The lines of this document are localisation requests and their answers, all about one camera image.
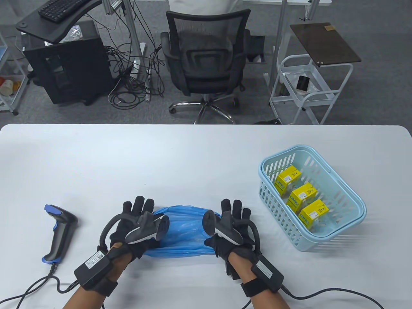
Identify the person's left hand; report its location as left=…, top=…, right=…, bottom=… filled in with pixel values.
left=109, top=196, right=161, bottom=262

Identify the person's right hand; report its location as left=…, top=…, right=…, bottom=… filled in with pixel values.
left=204, top=199, right=261, bottom=267

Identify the blue plastic bag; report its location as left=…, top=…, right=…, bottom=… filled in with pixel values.
left=142, top=206, right=226, bottom=258

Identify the yellow chrysanthemum tea package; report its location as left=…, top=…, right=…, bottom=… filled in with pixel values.
left=275, top=166, right=302, bottom=197
left=286, top=182, right=318, bottom=213
left=298, top=199, right=329, bottom=229

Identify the black blue barcode scanner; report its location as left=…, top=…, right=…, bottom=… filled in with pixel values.
left=42, top=204, right=78, bottom=264

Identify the person's left forearm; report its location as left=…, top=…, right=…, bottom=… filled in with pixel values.
left=63, top=251, right=132, bottom=309

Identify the black white handheld controller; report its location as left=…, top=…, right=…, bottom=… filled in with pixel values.
left=202, top=209, right=260, bottom=250
left=98, top=211, right=170, bottom=248

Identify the black wrist sensor box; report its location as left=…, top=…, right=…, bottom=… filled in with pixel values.
left=252, top=256, right=284, bottom=292
left=74, top=251, right=111, bottom=287

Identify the light blue plastic basket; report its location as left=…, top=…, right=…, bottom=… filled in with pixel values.
left=257, top=145, right=367, bottom=252

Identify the white metal cart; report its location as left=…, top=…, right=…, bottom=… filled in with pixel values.
left=269, top=54, right=354, bottom=125

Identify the black mesh office chair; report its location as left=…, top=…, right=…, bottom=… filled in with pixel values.
left=160, top=9, right=251, bottom=125

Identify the black computer tower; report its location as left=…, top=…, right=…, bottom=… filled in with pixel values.
left=24, top=20, right=116, bottom=106

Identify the black bag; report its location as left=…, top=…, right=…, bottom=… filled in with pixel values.
left=245, top=29, right=267, bottom=65

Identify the white desk leg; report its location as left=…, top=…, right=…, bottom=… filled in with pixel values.
left=124, top=0, right=152, bottom=103
left=264, top=0, right=288, bottom=94

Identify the clear plastic bag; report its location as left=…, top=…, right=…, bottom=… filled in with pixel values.
left=61, top=25, right=83, bottom=44

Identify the dark brown board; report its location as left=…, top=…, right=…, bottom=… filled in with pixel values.
left=290, top=23, right=362, bottom=67

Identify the black keyboard tray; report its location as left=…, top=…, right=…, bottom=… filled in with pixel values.
left=16, top=0, right=103, bottom=44

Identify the black keyboard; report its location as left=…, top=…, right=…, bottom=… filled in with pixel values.
left=38, top=0, right=91, bottom=23

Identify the white desk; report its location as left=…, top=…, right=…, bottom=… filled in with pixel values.
left=243, top=0, right=332, bottom=6

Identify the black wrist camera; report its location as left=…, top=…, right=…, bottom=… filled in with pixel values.
left=225, top=256, right=240, bottom=281

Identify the black wrist strap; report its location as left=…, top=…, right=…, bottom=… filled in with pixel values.
left=82, top=278, right=118, bottom=296
left=241, top=278, right=274, bottom=297

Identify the black scanner cable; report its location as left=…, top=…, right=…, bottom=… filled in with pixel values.
left=0, top=263, right=58, bottom=309

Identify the black glove cable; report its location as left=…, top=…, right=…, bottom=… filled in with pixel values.
left=282, top=287, right=385, bottom=309
left=48, top=276, right=79, bottom=292

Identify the tangle of black cables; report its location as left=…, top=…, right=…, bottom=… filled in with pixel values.
left=105, top=0, right=168, bottom=108

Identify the white wire cart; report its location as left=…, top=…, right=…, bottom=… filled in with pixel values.
left=0, top=32, right=29, bottom=116

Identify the aluminium frame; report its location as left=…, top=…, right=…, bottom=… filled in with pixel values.
left=102, top=0, right=125, bottom=15

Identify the aluminium post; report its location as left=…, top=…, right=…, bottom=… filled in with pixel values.
left=303, top=0, right=322, bottom=22

